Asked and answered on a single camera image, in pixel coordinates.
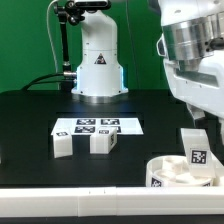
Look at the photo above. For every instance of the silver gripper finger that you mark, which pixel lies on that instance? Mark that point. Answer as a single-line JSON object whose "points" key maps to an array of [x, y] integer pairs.
{"points": [[198, 116]]}

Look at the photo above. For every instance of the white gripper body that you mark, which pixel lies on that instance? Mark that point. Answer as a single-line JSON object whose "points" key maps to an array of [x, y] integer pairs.
{"points": [[203, 88]]}

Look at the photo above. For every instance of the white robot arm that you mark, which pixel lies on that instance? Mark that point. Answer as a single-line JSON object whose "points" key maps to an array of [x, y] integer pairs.
{"points": [[191, 44]]}

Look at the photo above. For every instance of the white marker sheet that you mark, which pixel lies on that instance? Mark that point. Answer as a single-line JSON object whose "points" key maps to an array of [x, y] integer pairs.
{"points": [[87, 126]]}

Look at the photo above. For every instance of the white front fence rail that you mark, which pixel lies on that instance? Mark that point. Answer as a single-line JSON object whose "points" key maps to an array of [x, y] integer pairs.
{"points": [[110, 201]]}

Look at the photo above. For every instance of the black mounted camera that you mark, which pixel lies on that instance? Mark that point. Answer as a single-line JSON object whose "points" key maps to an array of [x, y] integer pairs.
{"points": [[92, 4]]}

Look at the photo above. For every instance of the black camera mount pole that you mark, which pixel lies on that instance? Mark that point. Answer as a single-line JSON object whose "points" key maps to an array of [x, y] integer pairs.
{"points": [[68, 13]]}

